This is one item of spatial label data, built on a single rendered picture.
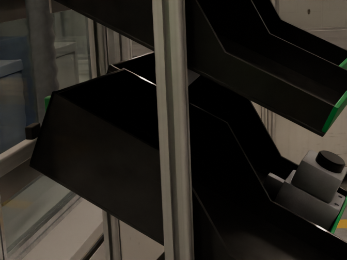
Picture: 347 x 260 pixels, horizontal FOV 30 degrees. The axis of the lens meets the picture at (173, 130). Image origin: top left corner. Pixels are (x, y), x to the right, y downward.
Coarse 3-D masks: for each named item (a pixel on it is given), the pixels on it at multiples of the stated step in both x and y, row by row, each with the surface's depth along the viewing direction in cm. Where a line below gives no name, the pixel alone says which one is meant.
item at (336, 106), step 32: (64, 0) 51; (96, 0) 50; (128, 0) 49; (192, 0) 47; (224, 0) 59; (128, 32) 50; (192, 32) 48; (224, 32) 60; (256, 32) 59; (192, 64) 48; (224, 64) 47; (256, 64) 55; (288, 64) 58; (320, 64) 57; (256, 96) 47; (288, 96) 46; (320, 96) 54; (320, 128) 46
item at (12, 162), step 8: (192, 72) 51; (192, 80) 51; (24, 144) 61; (32, 144) 62; (8, 152) 58; (16, 152) 59; (24, 152) 60; (32, 152) 62; (0, 160) 56; (8, 160) 57; (16, 160) 59; (24, 160) 60; (0, 168) 56; (8, 168) 57; (0, 176) 56
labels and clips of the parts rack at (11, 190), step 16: (0, 0) 58; (16, 0) 61; (0, 16) 58; (16, 16) 61; (48, 96) 68; (32, 128) 62; (16, 176) 61; (32, 176) 65; (0, 192) 58; (16, 192) 62
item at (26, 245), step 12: (0, 204) 132; (72, 204) 171; (0, 216) 132; (48, 216) 160; (60, 216) 163; (0, 228) 133; (36, 228) 152; (48, 228) 156; (0, 240) 133; (24, 240) 145; (36, 240) 149; (0, 252) 133; (12, 252) 139; (24, 252) 143
